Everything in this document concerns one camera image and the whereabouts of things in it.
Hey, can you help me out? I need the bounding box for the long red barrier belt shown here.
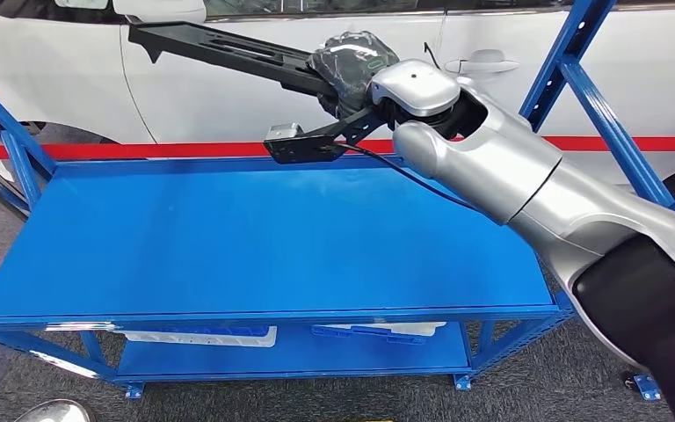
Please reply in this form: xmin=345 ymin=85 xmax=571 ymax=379
xmin=0 ymin=135 xmax=675 ymax=163

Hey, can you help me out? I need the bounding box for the white car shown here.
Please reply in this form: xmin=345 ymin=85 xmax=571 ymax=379
xmin=0 ymin=0 xmax=675 ymax=202

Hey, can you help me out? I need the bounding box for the chrome stanchion post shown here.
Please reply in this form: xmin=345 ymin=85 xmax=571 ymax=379
xmin=14 ymin=398 xmax=95 ymax=422

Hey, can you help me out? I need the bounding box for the black plastic plate holder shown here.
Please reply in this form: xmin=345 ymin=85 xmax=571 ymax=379
xmin=127 ymin=21 xmax=338 ymax=98

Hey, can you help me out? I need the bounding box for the thin black camera cable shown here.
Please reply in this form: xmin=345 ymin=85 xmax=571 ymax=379
xmin=334 ymin=142 xmax=482 ymax=212

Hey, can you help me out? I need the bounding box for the blue plastic bin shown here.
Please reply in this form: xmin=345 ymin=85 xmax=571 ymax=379
xmin=188 ymin=324 xmax=272 ymax=339
xmin=311 ymin=324 xmax=427 ymax=346

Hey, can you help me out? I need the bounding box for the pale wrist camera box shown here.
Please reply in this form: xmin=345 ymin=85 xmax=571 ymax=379
xmin=264 ymin=122 xmax=305 ymax=144

